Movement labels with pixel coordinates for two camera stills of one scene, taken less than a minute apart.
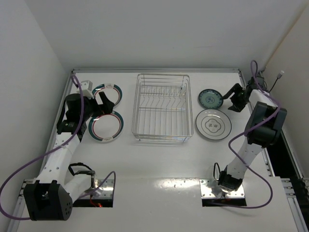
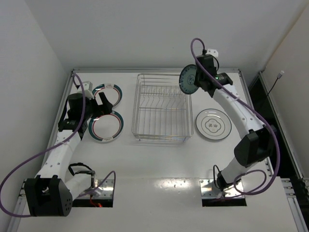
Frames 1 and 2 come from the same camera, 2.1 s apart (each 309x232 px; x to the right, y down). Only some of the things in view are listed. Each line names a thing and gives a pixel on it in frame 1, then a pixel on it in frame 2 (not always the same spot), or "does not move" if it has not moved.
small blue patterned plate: [210, 98] to [187, 79]
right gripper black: [237, 97] to [199, 78]
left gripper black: [97, 105] does not move
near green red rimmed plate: [106, 127] does not move
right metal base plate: [210, 188] does not move
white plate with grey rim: [213, 124] does not move
